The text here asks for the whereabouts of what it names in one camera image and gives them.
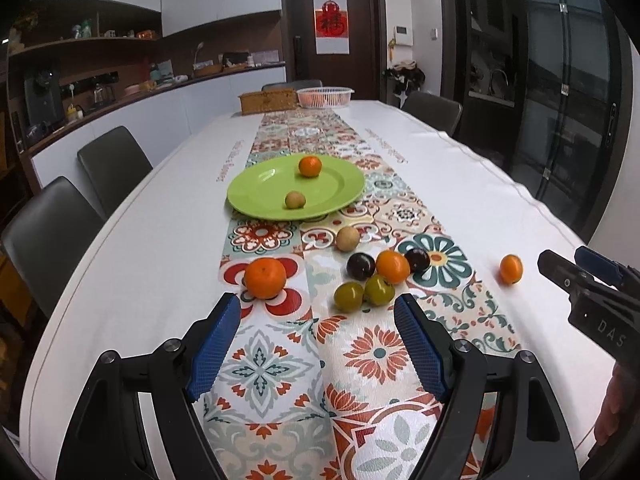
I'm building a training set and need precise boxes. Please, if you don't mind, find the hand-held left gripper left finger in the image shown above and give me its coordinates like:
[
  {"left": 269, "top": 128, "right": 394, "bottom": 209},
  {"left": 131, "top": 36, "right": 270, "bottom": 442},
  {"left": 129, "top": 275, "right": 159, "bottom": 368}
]
[{"left": 56, "top": 292, "right": 242, "bottom": 480}]

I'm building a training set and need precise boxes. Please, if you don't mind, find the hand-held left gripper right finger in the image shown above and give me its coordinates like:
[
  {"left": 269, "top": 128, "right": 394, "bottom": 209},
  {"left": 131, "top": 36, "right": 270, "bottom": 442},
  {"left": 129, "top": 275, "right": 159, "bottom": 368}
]
[{"left": 392, "top": 293, "right": 583, "bottom": 480}]

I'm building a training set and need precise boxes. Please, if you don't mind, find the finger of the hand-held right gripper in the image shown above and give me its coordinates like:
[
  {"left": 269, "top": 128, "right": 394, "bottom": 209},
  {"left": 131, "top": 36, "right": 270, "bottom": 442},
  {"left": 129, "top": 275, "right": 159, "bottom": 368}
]
[
  {"left": 537, "top": 249, "right": 602, "bottom": 302},
  {"left": 574, "top": 245, "right": 640, "bottom": 294}
]

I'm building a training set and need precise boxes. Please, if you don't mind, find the green plum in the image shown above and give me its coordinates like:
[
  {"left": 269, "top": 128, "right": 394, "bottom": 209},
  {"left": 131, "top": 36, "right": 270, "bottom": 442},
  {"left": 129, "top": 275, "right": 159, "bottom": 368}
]
[
  {"left": 334, "top": 282, "right": 365, "bottom": 312},
  {"left": 363, "top": 274, "right": 396, "bottom": 307}
]

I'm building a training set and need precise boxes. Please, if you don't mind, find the large orange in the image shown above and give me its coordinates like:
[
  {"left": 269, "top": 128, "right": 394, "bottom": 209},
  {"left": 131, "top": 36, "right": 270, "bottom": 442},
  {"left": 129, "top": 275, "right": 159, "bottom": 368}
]
[{"left": 243, "top": 257, "right": 288, "bottom": 300}]

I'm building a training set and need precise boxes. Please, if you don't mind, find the medium orange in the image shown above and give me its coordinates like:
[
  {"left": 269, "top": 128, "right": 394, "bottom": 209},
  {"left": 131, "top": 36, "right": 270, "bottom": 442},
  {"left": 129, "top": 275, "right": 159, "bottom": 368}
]
[{"left": 375, "top": 250, "right": 411, "bottom": 284}]

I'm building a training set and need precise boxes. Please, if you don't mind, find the dark purple plum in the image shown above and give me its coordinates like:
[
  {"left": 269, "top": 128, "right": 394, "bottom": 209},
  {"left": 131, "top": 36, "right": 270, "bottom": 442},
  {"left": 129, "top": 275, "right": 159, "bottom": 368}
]
[
  {"left": 347, "top": 253, "right": 377, "bottom": 281},
  {"left": 404, "top": 247, "right": 432, "bottom": 273}
]

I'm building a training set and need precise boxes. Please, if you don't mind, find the green plate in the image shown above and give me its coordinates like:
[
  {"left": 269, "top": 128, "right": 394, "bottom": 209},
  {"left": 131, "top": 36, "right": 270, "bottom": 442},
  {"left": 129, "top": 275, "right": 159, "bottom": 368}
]
[{"left": 226, "top": 154, "right": 366, "bottom": 222}]

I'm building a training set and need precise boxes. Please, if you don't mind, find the person's right hand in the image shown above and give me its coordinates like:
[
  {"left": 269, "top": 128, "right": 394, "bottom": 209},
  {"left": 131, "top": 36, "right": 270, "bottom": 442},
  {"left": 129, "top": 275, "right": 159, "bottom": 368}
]
[{"left": 594, "top": 362, "right": 640, "bottom": 456}]

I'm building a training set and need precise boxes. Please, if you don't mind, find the floral patterned table runner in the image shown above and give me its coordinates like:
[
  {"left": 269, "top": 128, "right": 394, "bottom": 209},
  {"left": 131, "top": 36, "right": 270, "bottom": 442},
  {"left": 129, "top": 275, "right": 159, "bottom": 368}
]
[{"left": 195, "top": 107, "right": 523, "bottom": 480}]

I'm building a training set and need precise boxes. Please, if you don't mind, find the sliding glass door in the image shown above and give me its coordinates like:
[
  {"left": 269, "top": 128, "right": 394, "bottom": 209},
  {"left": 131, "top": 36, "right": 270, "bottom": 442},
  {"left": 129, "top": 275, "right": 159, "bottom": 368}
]
[{"left": 510, "top": 0, "right": 623, "bottom": 236}]

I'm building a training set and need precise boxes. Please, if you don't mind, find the grey dining chair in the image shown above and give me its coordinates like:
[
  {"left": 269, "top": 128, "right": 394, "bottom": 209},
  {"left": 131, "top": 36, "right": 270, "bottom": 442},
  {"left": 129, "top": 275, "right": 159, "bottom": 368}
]
[
  {"left": 401, "top": 91, "right": 463, "bottom": 137},
  {"left": 261, "top": 79, "right": 323, "bottom": 92},
  {"left": 0, "top": 176, "right": 106, "bottom": 321},
  {"left": 77, "top": 126, "right": 153, "bottom": 218}
]

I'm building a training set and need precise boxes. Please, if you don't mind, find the white counter cabinet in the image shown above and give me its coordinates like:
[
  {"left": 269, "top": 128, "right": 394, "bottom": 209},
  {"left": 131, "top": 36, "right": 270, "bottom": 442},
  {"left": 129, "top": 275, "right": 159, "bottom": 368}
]
[{"left": 20, "top": 62, "right": 288, "bottom": 196}]

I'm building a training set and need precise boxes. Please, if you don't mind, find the rack with dark bags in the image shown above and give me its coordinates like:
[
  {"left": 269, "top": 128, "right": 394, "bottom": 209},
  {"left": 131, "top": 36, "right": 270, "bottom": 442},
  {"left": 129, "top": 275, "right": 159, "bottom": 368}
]
[{"left": 382, "top": 60, "right": 426, "bottom": 106}]

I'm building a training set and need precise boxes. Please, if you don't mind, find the woven wicker box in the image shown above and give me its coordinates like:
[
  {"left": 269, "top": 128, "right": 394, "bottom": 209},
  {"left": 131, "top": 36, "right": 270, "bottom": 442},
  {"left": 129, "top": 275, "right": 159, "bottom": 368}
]
[{"left": 238, "top": 88, "right": 298, "bottom": 115}]

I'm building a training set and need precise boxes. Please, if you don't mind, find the white plastic basket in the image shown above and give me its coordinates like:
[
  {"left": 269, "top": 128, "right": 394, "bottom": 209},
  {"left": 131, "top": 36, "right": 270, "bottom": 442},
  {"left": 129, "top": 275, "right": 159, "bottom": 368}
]
[{"left": 296, "top": 87, "right": 355, "bottom": 109}]

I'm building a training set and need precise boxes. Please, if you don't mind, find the teal box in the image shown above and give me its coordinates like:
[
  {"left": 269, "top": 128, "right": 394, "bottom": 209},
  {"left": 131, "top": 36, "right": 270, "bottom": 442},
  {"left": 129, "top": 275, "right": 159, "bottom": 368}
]
[{"left": 149, "top": 60, "right": 173, "bottom": 86}]

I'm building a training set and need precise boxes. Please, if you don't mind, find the black water dispenser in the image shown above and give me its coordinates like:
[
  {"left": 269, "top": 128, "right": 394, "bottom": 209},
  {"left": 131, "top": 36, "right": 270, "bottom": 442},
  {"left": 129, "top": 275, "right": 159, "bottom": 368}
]
[{"left": 22, "top": 67, "right": 66, "bottom": 133}]

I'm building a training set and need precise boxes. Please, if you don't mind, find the dark brown door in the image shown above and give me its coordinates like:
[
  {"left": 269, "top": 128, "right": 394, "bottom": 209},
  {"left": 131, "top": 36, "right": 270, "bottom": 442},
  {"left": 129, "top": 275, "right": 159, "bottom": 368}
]
[{"left": 280, "top": 0, "right": 386, "bottom": 103}]

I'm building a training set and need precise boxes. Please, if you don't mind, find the red and white door poster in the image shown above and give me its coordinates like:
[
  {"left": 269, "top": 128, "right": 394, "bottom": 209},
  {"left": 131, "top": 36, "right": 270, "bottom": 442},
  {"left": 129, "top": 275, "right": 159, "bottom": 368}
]
[{"left": 313, "top": 0, "right": 349, "bottom": 54}]

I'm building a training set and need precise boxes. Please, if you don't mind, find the wooden wall shelf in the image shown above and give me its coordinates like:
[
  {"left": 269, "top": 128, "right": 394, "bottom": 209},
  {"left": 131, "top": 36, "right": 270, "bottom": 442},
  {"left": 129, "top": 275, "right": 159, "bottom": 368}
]
[{"left": 7, "top": 0, "right": 163, "bottom": 58}]

